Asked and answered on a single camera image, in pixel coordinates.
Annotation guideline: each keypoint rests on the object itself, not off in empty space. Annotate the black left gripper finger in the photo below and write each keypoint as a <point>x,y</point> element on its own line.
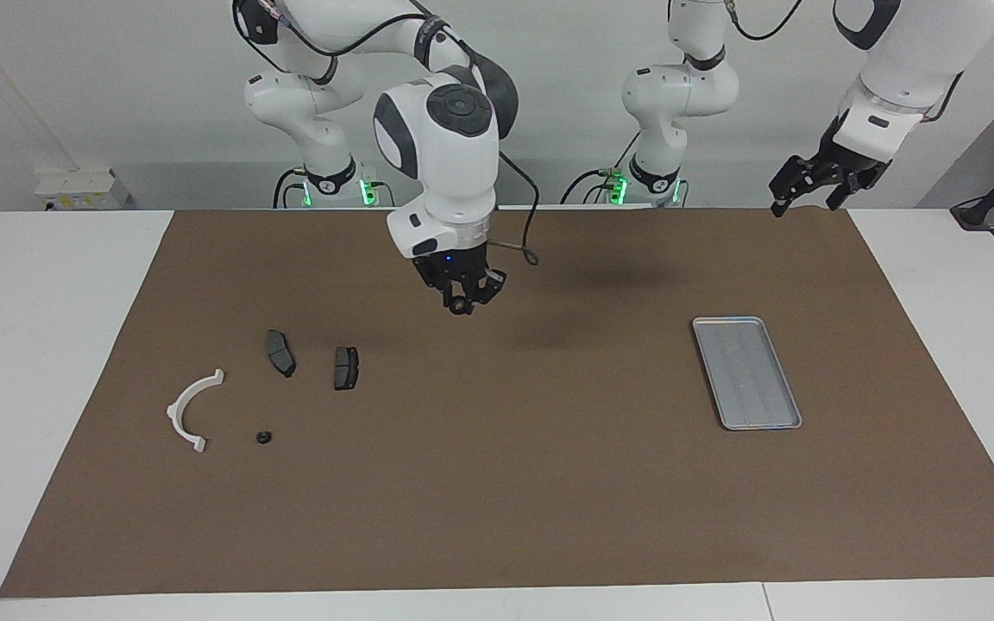
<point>790,181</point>
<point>855,179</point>

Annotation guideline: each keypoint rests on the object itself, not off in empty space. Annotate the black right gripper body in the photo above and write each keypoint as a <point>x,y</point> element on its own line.
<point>458,267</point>

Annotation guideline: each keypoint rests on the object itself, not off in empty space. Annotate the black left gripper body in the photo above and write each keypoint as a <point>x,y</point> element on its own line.
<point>833,151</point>

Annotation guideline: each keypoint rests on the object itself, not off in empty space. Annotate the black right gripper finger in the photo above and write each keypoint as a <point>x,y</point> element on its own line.
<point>446,297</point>
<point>490,285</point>

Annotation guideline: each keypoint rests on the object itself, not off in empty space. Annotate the large black bearing gear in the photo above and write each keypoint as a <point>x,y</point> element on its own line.
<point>461,306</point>

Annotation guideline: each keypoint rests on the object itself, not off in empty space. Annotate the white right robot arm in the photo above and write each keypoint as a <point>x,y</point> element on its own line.
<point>454,172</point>

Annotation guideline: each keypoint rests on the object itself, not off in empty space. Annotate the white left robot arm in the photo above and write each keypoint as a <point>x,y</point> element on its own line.
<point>920,43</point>

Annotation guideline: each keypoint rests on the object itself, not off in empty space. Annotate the silver metal tray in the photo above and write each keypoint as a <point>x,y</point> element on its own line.
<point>747,375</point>

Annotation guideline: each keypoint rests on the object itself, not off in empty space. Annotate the dark rectangular brake pad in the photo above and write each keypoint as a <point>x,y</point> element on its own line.
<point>346,369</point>

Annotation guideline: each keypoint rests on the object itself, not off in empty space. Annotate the dark curved brake pad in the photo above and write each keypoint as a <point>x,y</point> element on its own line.
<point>278,349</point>

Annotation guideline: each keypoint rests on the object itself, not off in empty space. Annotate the brown table mat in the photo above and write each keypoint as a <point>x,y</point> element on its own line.
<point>497,500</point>

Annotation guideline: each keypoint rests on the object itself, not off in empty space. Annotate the white curved plastic part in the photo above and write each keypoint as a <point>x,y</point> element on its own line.
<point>176,416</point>

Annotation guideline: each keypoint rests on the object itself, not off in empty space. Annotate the white socket box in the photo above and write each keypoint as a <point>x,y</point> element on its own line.
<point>74,188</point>

